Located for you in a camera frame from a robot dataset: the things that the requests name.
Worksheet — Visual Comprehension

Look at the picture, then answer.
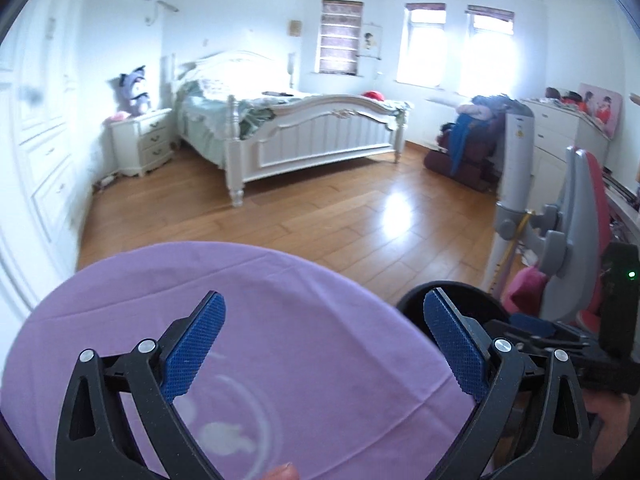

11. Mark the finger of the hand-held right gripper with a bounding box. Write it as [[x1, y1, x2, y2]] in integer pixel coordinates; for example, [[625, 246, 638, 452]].
[[482, 312, 601, 361]]

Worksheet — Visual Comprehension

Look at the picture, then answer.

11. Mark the person's right hand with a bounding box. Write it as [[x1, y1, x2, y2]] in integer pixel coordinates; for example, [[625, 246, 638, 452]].
[[582, 390, 640, 480]]

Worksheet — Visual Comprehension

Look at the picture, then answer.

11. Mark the patterned window blind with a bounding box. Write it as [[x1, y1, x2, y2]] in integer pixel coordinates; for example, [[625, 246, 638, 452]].
[[315, 0, 364, 76]]

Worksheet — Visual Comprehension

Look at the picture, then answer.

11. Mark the window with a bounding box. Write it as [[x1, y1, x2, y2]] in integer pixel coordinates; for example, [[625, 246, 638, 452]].
[[457, 5, 516, 96], [397, 2, 447, 86]]

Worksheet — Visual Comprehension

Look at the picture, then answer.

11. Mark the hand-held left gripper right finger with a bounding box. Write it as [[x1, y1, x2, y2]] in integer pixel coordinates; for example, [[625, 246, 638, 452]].
[[422, 286, 593, 480]]

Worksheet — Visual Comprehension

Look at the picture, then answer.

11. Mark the purple tablecloth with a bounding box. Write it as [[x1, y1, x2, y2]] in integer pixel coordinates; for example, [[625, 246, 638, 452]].
[[0, 241, 476, 480]]

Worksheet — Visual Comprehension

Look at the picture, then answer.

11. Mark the white dresser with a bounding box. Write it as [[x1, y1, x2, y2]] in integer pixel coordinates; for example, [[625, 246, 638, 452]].
[[520, 97, 613, 211]]

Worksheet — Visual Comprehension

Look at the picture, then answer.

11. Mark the blue garment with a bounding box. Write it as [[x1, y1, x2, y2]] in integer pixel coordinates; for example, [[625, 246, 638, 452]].
[[448, 112, 476, 177]]

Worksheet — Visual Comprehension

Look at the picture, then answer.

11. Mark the black trash bin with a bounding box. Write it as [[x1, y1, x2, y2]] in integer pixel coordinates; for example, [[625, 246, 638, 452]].
[[396, 281, 531, 480]]

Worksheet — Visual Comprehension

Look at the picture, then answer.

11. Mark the pink framed photo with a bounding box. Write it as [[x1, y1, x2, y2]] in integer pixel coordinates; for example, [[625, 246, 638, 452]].
[[579, 81, 623, 138]]

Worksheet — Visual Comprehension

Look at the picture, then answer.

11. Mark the grey and pink chair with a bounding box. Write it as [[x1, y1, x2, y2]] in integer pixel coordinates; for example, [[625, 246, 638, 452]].
[[495, 145, 626, 333]]

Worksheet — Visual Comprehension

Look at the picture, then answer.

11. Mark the hanging wall picture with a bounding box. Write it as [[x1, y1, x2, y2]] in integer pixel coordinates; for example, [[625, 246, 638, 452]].
[[361, 22, 383, 59]]

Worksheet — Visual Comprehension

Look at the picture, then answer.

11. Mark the white wardrobe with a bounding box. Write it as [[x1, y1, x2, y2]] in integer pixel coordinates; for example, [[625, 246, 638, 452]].
[[0, 0, 101, 321]]

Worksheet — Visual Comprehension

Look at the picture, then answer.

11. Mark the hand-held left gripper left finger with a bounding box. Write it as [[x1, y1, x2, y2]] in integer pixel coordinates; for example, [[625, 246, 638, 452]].
[[55, 290, 227, 480]]

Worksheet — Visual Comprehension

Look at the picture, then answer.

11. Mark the white bed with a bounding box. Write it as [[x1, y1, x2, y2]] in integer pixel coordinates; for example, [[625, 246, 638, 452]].
[[170, 50, 415, 208]]

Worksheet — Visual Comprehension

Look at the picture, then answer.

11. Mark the person's left hand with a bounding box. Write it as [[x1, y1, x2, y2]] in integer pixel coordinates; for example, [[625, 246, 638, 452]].
[[262, 462, 301, 480]]

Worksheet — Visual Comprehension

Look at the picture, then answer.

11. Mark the white nightstand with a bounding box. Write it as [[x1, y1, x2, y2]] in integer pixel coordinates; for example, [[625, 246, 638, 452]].
[[110, 108, 174, 178]]

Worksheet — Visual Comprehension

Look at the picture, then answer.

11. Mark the purple plush toy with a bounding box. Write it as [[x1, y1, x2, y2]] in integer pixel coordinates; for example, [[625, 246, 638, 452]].
[[119, 65, 152, 116]]

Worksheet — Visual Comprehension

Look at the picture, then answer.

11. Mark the white radiator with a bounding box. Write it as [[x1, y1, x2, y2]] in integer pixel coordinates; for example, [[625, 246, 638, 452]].
[[425, 95, 473, 151]]

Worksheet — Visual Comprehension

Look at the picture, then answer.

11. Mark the white tower fan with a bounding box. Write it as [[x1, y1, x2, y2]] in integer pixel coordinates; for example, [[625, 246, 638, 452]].
[[482, 112, 537, 301]]

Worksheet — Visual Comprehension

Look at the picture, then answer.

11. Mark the pile of clothes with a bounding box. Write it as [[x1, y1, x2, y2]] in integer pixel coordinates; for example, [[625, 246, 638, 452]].
[[457, 92, 531, 121]]

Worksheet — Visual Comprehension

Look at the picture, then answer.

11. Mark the dark red massage chair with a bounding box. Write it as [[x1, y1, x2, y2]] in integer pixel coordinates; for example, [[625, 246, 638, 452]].
[[424, 110, 506, 193]]

